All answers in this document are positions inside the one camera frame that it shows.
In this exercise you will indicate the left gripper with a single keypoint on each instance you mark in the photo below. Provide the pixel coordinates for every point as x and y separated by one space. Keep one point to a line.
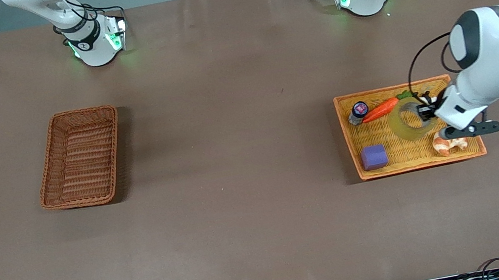
426 113

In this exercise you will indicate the yellow translucent tape roll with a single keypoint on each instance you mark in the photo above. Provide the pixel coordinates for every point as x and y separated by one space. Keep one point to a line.
402 131

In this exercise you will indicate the orange yellow wicker basket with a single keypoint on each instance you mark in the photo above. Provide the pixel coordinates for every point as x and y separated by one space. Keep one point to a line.
401 157

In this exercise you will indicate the brown wicker basket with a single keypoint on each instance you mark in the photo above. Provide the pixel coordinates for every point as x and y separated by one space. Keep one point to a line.
81 159

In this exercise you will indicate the black white panda figure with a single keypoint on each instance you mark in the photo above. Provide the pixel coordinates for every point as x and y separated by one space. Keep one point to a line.
427 97

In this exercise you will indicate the toy croissant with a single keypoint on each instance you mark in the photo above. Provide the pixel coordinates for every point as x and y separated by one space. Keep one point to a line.
445 145

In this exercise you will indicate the orange toy carrot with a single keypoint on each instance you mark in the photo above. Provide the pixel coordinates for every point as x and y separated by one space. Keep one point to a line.
380 110

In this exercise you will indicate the small jar with pink lid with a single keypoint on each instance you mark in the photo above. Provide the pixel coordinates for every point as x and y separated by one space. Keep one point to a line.
358 111

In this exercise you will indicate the purple foam cube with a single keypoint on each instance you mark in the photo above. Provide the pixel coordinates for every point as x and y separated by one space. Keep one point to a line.
374 157

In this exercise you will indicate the brown table cover sheet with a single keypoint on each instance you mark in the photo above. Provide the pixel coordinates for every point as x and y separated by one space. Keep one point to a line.
242 213

